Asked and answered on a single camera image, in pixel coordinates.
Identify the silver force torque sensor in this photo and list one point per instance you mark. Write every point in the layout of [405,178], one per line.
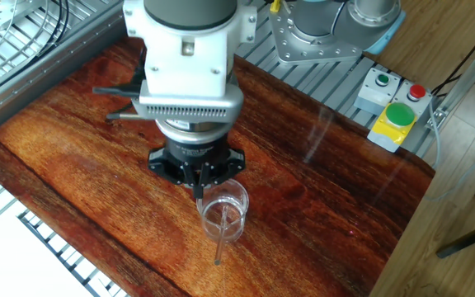
[192,132]

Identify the grey aluminium beam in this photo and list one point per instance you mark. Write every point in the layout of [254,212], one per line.
[35,78]

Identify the dark stand leg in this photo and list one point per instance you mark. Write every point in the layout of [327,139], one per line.
[468,239]

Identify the yellow box big green button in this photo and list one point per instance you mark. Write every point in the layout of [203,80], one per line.
[394,123]

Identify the white paper sheet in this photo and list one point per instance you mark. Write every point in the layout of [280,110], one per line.
[6,264]

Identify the clear glass stirring rod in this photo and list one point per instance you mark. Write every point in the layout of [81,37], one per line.
[220,247]

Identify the clear glass beaker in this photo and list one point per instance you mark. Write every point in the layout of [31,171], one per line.
[231,231]

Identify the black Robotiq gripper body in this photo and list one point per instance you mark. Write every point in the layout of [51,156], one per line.
[196,150]

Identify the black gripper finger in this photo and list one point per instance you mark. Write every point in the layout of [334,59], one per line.
[229,165]
[163,165]

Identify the yellow connector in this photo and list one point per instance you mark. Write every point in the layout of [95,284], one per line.
[275,5]

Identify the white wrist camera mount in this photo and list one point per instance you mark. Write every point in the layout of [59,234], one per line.
[184,70]

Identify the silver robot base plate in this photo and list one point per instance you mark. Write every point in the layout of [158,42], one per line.
[287,45]

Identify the aluminium frame post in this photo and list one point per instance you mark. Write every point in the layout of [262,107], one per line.
[464,78]

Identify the grey box red button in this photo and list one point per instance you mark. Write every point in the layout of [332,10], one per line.
[417,97]

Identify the grey box small green button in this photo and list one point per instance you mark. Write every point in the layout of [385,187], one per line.
[375,92]

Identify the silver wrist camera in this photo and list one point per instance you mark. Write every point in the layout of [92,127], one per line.
[188,105]

